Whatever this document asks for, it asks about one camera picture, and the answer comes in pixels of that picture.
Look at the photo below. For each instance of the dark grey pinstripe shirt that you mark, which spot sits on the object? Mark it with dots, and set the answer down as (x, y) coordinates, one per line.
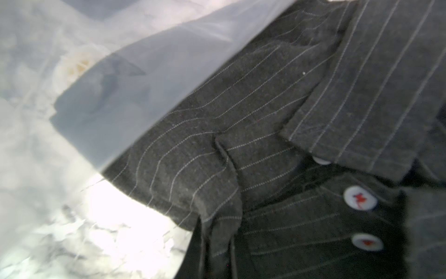
(317, 152)

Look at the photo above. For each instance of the clear plastic vacuum bag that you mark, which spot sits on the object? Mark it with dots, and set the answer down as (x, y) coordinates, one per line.
(80, 82)

